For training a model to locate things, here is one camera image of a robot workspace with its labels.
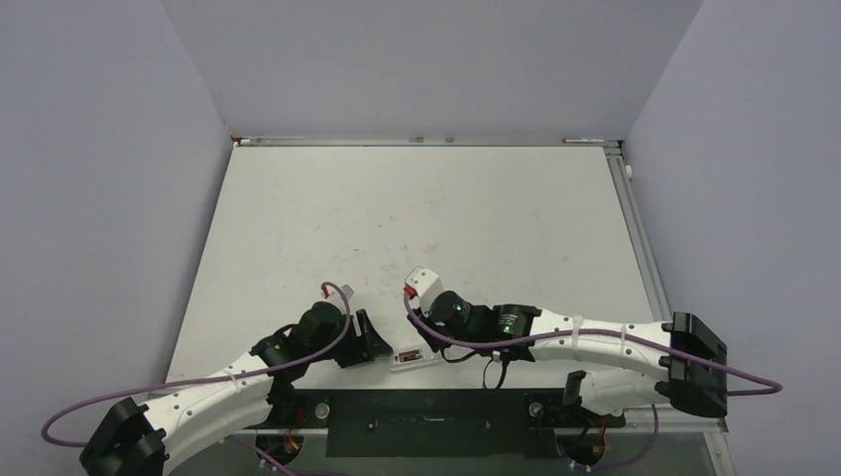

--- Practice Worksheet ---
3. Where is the white remote control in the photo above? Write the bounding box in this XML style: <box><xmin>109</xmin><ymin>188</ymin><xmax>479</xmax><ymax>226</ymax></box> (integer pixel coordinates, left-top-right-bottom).
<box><xmin>389</xmin><ymin>346</ymin><xmax>442</xmax><ymax>374</ymax></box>

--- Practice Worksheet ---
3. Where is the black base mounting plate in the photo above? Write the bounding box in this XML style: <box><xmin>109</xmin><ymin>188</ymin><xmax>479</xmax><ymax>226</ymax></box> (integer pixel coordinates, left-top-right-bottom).
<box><xmin>256</xmin><ymin>389</ymin><xmax>626</xmax><ymax>461</ymax></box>

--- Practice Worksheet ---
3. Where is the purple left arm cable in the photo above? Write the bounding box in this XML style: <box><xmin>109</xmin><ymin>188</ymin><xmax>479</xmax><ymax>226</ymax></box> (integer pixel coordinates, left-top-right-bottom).
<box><xmin>40</xmin><ymin>282</ymin><xmax>353</xmax><ymax>448</ymax></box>

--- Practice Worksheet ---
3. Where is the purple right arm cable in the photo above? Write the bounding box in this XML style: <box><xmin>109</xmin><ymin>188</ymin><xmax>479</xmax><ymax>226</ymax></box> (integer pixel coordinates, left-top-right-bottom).
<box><xmin>403</xmin><ymin>292</ymin><xmax>783</xmax><ymax>398</ymax></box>

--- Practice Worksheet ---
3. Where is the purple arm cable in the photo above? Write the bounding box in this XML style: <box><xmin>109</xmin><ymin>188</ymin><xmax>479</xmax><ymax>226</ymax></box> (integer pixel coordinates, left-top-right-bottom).
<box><xmin>40</xmin><ymin>282</ymin><xmax>353</xmax><ymax>448</ymax></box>
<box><xmin>403</xmin><ymin>292</ymin><xmax>783</xmax><ymax>398</ymax></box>

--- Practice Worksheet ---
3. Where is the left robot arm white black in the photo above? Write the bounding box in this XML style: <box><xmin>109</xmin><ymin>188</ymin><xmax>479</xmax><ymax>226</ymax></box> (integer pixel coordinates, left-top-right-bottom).
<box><xmin>79</xmin><ymin>301</ymin><xmax>393</xmax><ymax>475</ymax></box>

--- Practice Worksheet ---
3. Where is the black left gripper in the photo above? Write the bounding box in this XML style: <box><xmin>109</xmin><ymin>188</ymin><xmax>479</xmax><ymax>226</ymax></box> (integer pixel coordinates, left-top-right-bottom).
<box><xmin>307</xmin><ymin>310</ymin><xmax>391</xmax><ymax>368</ymax></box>

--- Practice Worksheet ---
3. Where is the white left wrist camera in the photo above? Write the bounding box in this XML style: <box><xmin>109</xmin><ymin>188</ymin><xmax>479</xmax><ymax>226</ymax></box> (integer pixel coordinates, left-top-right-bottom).
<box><xmin>320</xmin><ymin>283</ymin><xmax>354</xmax><ymax>312</ymax></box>

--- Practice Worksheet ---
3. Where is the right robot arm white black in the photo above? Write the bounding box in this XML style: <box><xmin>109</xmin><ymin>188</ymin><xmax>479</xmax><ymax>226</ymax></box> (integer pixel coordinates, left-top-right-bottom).
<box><xmin>420</xmin><ymin>291</ymin><xmax>728</xmax><ymax>424</ymax></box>

